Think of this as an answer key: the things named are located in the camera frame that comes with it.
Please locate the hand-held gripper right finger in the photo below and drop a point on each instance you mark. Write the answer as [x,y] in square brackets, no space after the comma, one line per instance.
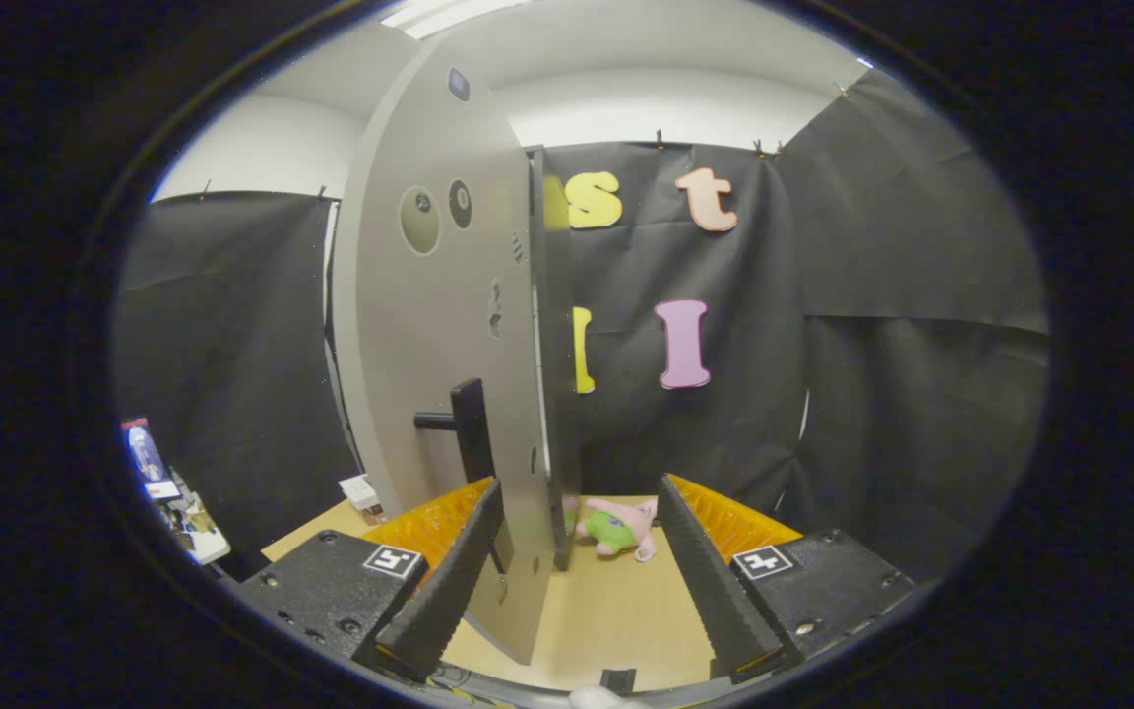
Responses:
[710,591]

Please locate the black backdrop cloth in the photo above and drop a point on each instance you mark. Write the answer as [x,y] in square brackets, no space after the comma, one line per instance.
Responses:
[872,394]

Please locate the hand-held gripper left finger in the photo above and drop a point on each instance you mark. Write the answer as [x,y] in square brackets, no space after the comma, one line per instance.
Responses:
[454,591]

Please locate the cluttered white side table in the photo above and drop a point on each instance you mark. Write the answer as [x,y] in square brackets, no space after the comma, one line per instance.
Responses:
[201,532]

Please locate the long ceiling light panel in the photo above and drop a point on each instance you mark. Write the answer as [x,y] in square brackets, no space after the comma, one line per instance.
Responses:
[449,15]

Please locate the stack of books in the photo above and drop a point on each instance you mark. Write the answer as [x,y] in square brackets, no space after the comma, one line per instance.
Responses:
[360,492]

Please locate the pink and green plush toy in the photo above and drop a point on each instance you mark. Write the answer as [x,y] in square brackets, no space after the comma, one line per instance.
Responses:
[616,530]

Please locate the grey shoe cabinet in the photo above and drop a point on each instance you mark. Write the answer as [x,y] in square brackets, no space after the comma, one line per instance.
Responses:
[557,443]

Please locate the blue picture card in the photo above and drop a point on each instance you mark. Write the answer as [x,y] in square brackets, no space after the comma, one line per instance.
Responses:
[146,458]

